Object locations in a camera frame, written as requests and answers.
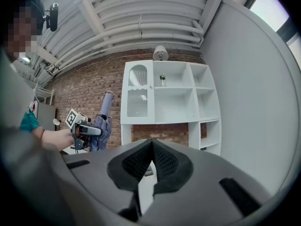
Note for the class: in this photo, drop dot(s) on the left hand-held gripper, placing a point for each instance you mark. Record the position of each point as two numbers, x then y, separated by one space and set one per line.
77 126

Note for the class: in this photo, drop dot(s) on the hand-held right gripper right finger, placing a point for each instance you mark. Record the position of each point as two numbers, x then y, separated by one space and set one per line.
171 166

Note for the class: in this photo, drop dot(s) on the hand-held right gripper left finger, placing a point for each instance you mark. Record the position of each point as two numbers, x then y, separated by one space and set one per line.
131 163

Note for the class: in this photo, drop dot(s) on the lavender umbrella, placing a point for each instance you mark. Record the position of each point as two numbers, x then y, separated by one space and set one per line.
105 116

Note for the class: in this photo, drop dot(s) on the person's left forearm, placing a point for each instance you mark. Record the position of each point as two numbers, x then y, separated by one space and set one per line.
56 139

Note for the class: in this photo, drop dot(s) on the white table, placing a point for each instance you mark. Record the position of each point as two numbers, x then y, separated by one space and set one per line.
73 150

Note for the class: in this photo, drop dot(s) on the small white round lamp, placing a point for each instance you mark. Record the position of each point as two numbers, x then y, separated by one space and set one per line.
56 122

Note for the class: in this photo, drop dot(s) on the grey cabinet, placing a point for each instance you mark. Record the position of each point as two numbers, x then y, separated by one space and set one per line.
47 116

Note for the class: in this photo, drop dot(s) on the white metal rack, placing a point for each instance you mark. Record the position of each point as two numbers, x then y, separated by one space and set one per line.
44 95

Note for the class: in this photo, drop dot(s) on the red and white sign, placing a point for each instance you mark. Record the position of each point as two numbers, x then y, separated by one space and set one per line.
33 107

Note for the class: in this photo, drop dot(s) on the person's teal shirt sleeve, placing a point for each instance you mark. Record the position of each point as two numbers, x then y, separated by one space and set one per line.
29 122

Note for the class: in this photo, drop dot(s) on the white shelf cabinet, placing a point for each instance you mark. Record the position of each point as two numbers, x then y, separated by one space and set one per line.
174 102

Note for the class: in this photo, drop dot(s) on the green plant in glass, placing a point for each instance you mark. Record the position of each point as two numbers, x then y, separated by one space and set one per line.
162 79

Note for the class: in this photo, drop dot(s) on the white table lamp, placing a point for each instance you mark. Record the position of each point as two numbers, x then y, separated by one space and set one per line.
160 52

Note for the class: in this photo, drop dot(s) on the person's head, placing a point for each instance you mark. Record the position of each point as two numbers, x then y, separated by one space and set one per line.
22 27

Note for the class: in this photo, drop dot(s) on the window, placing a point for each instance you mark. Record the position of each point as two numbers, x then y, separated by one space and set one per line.
270 8

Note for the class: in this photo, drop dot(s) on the black head-worn camera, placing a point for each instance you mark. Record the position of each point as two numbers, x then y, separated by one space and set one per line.
53 16

